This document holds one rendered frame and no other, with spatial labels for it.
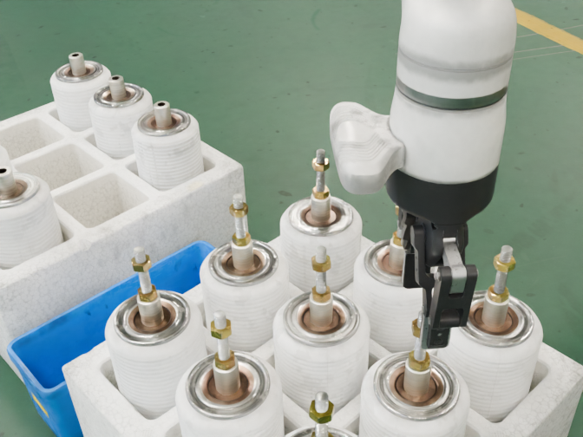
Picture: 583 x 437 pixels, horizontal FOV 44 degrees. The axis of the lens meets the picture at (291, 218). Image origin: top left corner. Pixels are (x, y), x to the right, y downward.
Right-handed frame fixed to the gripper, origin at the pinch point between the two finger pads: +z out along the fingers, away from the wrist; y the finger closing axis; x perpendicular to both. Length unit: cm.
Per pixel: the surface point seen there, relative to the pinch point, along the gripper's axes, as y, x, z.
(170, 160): 45, 25, 14
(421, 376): -1.1, -0.1, 7.6
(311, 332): 7.2, 8.6, 9.9
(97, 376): 10.1, 30.6, 17.3
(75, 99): 64, 41, 13
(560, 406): 2.7, -15.7, 18.3
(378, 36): 134, -21, 35
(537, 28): 134, -63, 35
